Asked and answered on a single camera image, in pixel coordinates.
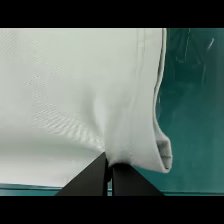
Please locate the white shirt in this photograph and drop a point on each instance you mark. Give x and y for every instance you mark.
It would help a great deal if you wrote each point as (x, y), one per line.
(73, 100)

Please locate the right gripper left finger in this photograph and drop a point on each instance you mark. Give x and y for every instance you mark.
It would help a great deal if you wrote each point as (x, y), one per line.
(92, 181)

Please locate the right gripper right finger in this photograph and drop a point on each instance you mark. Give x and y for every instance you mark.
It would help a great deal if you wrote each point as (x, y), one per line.
(131, 183)

